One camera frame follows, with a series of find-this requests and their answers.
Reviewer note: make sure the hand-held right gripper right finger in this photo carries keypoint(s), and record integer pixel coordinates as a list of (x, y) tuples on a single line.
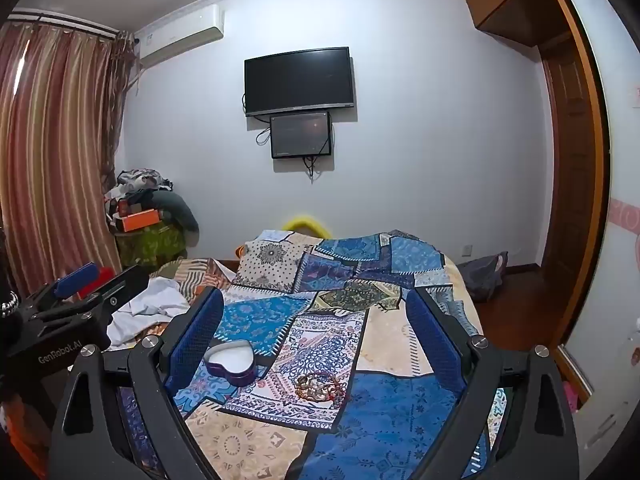
[(430, 330)]

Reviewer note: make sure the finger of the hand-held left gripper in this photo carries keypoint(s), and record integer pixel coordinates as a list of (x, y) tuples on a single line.
[(75, 279), (125, 285)]

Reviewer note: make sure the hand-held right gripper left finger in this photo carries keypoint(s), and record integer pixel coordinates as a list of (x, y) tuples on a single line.
[(197, 340)]

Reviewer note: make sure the purple heart-shaped jewelry box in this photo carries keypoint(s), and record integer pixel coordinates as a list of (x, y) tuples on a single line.
[(235, 376)]

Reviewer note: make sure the red box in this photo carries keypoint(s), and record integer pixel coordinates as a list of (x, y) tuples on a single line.
[(105, 276)]

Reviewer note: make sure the white cloth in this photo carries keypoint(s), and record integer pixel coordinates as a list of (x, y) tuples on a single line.
[(150, 305)]

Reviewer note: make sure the green patterned cloth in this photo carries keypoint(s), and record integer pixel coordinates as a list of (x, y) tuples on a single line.
[(150, 245)]

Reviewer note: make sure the orange box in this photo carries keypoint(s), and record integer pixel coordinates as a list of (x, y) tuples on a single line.
[(140, 221)]

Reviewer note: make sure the orange striped cloth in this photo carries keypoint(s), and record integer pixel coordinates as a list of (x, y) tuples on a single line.
[(197, 272)]

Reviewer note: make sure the patchwork printed blanket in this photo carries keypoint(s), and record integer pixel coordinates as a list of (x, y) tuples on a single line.
[(350, 320)]

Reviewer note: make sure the dark grey cushion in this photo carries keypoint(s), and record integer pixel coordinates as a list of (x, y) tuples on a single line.
[(177, 210)]

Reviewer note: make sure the pile of clothes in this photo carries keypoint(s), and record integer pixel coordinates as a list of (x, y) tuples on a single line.
[(135, 185)]

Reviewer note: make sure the striped red curtain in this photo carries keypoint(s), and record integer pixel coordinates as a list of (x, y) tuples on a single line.
[(55, 150)]

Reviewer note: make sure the white air conditioner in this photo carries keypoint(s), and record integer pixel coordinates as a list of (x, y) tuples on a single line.
[(180, 35)]

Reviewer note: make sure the wooden overhead cabinet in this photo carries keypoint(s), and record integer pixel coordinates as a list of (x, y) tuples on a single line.
[(505, 5)]

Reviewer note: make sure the small black wall monitor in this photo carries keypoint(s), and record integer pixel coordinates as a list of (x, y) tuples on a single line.
[(301, 135)]

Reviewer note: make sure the curtain rail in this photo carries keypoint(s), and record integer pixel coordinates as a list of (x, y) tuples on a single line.
[(70, 22)]

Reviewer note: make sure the wall-mounted black television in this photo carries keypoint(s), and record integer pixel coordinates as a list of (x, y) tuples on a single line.
[(300, 80)]

